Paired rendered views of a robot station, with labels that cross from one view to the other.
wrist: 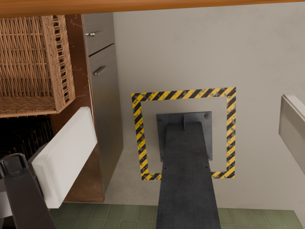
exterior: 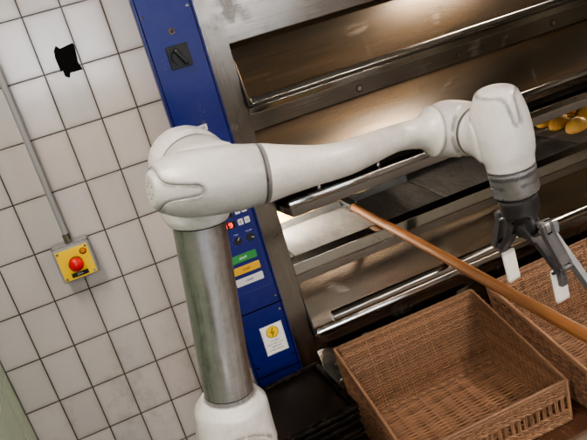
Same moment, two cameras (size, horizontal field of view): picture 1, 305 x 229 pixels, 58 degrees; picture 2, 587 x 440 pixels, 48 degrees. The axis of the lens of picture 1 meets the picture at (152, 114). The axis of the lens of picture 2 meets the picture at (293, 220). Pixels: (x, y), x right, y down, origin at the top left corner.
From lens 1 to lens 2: 140 cm
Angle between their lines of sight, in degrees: 71
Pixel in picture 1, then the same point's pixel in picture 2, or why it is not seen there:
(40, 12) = (527, 302)
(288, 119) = (562, 291)
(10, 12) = (517, 297)
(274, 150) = not seen: outside the picture
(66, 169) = (509, 258)
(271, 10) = not seen: outside the picture
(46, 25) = (487, 420)
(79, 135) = (514, 267)
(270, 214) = not seen: outside the picture
